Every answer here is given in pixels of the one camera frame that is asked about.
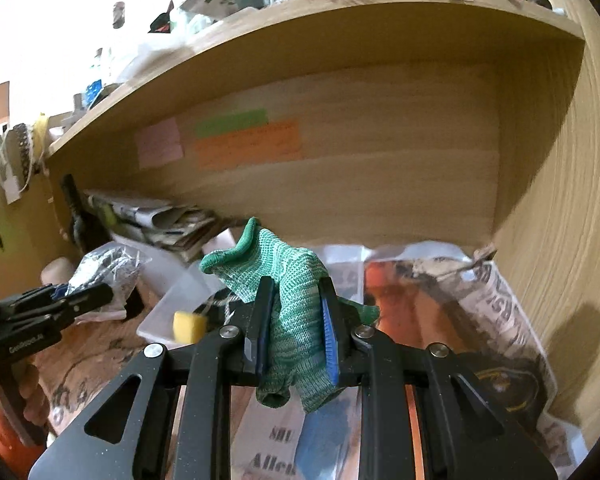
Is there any spread newspaper sheet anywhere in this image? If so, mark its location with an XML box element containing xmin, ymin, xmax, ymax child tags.
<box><xmin>230</xmin><ymin>242</ymin><xmax>591</xmax><ymax>480</ymax></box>

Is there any green sticky note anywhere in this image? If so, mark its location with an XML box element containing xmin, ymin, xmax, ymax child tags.
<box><xmin>195</xmin><ymin>109</ymin><xmax>270</xmax><ymax>138</ymax></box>

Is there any yellow sponge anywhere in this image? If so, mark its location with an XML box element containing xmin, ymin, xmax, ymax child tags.
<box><xmin>173</xmin><ymin>311</ymin><xmax>208</xmax><ymax>345</ymax></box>

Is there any dark glass bottle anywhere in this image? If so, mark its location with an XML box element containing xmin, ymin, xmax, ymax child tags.
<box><xmin>60</xmin><ymin>174</ymin><xmax>112</xmax><ymax>257</ymax></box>

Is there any clear plastic bag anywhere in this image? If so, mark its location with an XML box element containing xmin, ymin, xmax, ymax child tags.
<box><xmin>67</xmin><ymin>241</ymin><xmax>151</xmax><ymax>321</ymax></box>

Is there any pink sticky note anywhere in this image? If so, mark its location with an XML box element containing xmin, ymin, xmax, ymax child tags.
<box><xmin>135</xmin><ymin>117</ymin><xmax>186</xmax><ymax>170</ymax></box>

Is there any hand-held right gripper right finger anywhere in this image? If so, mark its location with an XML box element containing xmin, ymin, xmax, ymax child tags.
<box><xmin>316</xmin><ymin>276</ymin><xmax>577</xmax><ymax>480</ymax></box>

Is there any stack of folded newspapers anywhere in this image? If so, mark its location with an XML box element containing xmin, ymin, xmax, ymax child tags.
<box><xmin>82</xmin><ymin>189</ymin><xmax>241</xmax><ymax>263</ymax></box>

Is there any brown printed tablecloth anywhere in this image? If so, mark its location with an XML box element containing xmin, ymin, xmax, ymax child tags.
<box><xmin>30</xmin><ymin>305</ymin><xmax>191</xmax><ymax>441</ymax></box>

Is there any clear plastic container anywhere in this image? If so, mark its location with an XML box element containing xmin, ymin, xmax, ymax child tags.
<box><xmin>136</xmin><ymin>240</ymin><xmax>241</xmax><ymax>348</ymax></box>

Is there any woven ribbon bundle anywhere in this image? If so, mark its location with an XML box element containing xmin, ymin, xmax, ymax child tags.
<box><xmin>2</xmin><ymin>112</ymin><xmax>52</xmax><ymax>193</ymax></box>

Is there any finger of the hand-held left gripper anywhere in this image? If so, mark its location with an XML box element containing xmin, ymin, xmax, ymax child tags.
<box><xmin>2</xmin><ymin>307</ymin><xmax>83</xmax><ymax>342</ymax></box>
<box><xmin>0</xmin><ymin>282</ymin><xmax>115</xmax><ymax>318</ymax></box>

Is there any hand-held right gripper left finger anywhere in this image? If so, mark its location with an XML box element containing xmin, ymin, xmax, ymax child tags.
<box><xmin>27</xmin><ymin>276</ymin><xmax>278</xmax><ymax>480</ymax></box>

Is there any green knit glove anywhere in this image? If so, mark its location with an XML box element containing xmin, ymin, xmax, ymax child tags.
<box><xmin>200</xmin><ymin>217</ymin><xmax>381</xmax><ymax>413</ymax></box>

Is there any orange sticky note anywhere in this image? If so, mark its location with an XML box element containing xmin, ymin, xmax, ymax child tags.
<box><xmin>194</xmin><ymin>120</ymin><xmax>303</xmax><ymax>170</ymax></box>

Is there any white packet with green label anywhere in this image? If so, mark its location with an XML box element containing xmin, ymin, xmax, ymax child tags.
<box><xmin>179</xmin><ymin>0</ymin><xmax>243</xmax><ymax>23</ymax></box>

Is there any person's left hand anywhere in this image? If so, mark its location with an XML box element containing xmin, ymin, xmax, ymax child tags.
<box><xmin>11</xmin><ymin>360</ymin><xmax>53</xmax><ymax>436</ymax></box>

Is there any wooden shelf unit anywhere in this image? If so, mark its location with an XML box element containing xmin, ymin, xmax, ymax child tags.
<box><xmin>45</xmin><ymin>0</ymin><xmax>600</xmax><ymax>461</ymax></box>

